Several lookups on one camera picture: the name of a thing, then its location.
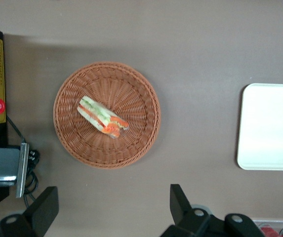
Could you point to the cream plastic tray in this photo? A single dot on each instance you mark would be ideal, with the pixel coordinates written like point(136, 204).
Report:
point(269, 126)

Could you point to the plastic-wrapped triangle sandwich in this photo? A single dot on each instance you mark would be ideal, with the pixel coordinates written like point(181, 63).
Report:
point(99, 114)

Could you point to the round brown wicker basket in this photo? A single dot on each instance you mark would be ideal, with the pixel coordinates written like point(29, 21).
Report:
point(136, 98)

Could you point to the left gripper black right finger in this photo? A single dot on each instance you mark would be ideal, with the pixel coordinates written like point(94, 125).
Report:
point(185, 219)

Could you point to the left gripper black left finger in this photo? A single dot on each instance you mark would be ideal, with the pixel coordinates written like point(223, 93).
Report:
point(36, 212)

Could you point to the clear acrylic bottle rack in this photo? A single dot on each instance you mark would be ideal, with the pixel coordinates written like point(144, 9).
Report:
point(256, 222)

